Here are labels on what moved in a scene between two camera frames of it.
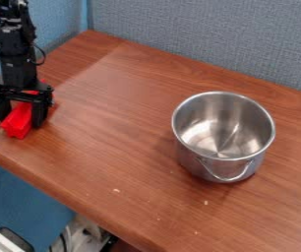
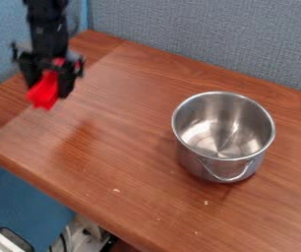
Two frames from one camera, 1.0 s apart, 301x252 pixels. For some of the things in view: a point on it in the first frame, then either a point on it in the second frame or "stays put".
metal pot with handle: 221,130 stays put
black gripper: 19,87 -> 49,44
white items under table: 81,236 stays put
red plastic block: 17,124 -> 41,94
